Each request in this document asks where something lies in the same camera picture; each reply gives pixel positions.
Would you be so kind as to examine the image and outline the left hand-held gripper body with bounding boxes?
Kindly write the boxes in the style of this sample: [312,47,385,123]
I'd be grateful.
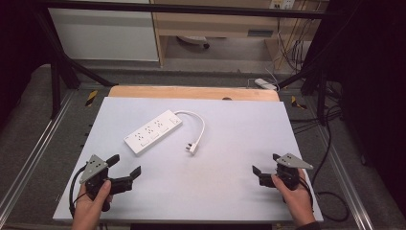
[79,154,134,201]

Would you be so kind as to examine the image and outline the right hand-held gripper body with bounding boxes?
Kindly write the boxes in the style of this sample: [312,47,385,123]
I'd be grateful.
[275,152,315,192]

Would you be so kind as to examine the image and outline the white power plug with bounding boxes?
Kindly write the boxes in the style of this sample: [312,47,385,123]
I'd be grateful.
[184,142,199,156]

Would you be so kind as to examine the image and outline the white power strip cable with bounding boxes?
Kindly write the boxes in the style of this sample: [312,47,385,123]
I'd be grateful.
[173,109,206,148]

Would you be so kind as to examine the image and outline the person's right hand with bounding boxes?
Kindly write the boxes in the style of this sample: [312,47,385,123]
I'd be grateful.
[270,168,316,227]

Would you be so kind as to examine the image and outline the person's left hand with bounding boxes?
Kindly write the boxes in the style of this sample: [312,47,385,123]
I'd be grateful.
[72,179,114,222]

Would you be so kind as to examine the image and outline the white board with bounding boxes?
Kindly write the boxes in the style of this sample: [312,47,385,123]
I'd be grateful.
[52,96,325,223]

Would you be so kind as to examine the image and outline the yellow black tape strip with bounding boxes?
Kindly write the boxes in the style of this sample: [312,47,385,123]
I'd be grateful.
[84,89,99,107]
[290,95,308,110]

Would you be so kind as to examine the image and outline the small white floor power strip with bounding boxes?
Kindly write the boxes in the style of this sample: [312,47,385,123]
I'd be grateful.
[254,78,279,91]

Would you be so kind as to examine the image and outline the wooden table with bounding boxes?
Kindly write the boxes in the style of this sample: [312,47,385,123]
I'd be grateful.
[107,84,281,103]

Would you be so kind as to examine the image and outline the black curtain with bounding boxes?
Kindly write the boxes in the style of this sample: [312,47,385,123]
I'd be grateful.
[314,0,406,219]
[0,0,54,132]

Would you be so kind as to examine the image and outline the white cabinet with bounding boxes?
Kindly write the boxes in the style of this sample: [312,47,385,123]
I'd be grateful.
[47,0,160,62]

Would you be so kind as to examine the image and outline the office chair base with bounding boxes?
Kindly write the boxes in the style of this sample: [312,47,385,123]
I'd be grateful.
[176,34,212,50]

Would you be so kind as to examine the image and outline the light wooden desk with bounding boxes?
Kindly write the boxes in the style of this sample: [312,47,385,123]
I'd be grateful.
[149,0,329,71]

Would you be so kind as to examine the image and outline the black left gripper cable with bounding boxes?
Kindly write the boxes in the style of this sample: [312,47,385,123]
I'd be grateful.
[68,163,89,219]

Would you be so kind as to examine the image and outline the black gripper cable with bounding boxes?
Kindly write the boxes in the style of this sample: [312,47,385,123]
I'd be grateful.
[68,163,89,219]
[299,104,350,223]

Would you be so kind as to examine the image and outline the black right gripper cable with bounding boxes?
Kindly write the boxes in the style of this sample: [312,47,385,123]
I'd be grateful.
[299,104,350,223]

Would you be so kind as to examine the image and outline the aluminium rail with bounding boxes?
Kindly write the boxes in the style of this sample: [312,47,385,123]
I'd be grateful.
[314,124,375,230]
[0,90,77,219]

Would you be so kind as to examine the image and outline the bundle of hanging cables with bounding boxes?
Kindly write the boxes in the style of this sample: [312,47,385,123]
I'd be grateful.
[277,12,317,73]

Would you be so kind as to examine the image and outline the white wall socket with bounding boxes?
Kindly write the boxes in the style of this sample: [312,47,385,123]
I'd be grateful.
[269,0,296,11]

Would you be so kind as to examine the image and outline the black metal frame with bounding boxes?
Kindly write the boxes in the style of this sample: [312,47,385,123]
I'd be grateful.
[31,0,340,127]

